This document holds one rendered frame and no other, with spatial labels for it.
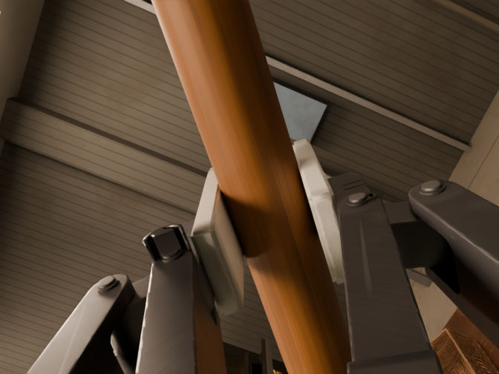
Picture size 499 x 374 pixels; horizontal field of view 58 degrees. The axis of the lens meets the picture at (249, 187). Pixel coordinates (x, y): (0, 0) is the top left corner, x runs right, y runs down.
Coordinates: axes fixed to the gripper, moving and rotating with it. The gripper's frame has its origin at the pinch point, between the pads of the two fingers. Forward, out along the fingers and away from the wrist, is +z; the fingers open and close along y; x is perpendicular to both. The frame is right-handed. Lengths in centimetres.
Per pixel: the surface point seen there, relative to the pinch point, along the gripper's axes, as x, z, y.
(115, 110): -16, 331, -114
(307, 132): -75, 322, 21
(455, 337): -135, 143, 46
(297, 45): -13, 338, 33
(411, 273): -194, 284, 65
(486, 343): -141, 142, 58
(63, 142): -25, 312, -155
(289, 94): -44, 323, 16
